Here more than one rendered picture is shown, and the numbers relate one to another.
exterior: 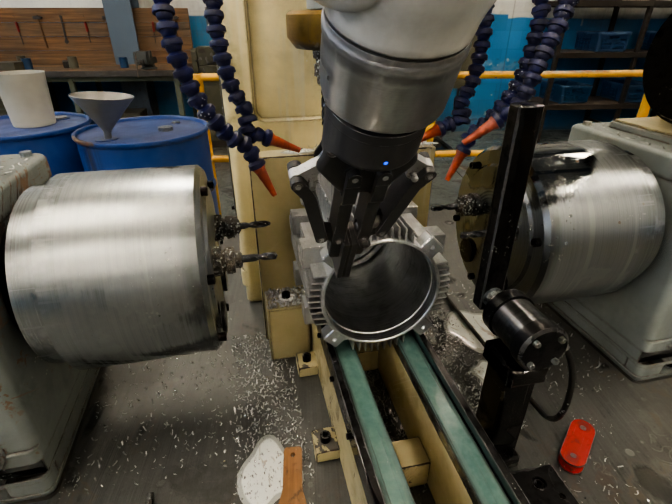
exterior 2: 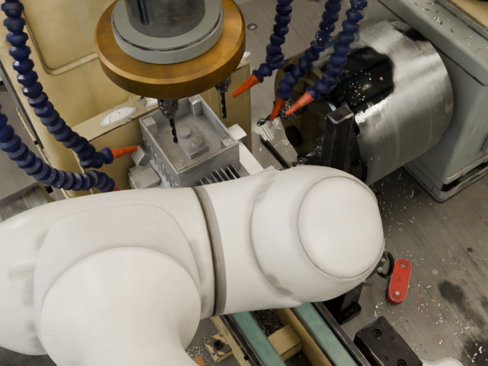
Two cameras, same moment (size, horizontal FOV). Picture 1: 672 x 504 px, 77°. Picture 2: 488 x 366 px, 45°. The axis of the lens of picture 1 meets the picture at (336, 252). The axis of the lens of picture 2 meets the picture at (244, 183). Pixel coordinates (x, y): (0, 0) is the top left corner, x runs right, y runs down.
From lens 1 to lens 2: 48 cm
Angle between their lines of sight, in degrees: 30
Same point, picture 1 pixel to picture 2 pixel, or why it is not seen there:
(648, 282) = (444, 136)
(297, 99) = (87, 38)
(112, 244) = not seen: hidden behind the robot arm
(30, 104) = not seen: outside the picture
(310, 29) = (139, 90)
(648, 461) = (446, 275)
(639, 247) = (434, 133)
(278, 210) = (112, 171)
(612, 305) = not seen: hidden behind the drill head
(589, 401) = (406, 234)
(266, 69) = (46, 26)
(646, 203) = (438, 101)
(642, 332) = (442, 171)
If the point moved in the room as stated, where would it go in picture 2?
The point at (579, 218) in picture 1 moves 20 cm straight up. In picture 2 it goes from (387, 136) to (415, 34)
